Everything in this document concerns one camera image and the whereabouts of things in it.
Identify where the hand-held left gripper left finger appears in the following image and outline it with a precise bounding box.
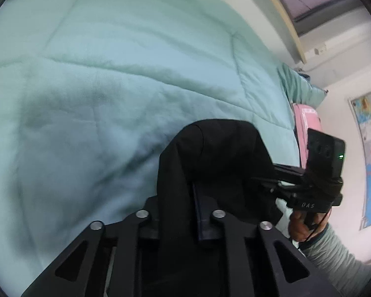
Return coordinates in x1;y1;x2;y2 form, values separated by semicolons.
20;196;161;297

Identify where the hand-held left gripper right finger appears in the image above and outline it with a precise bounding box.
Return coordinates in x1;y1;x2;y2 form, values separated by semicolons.
192;183;344;297

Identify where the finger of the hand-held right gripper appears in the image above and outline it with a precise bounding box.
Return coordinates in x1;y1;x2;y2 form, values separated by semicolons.
272;163;306;182
250;177;297;200

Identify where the black hooded jacket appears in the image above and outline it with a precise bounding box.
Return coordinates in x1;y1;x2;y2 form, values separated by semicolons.
140;119;283;297

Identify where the person's right forearm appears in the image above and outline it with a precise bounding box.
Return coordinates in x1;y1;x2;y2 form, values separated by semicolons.
298;223;371;297

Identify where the person's right hand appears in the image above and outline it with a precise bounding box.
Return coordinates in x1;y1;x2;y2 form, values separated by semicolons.
288;209;330;243

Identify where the pink pillow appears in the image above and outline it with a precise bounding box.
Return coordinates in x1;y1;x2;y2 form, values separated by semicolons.
292;103;324;169

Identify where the teal pillow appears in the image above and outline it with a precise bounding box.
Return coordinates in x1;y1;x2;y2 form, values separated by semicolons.
277;62;328;109

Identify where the cream windowsill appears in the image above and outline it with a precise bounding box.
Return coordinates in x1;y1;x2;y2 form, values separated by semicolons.
256;0;307;64

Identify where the dark framed window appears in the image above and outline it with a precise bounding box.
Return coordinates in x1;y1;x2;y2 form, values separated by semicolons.
266;0;368;36

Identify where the teal quilt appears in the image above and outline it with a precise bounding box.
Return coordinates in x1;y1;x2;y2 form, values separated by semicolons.
0;0;300;297

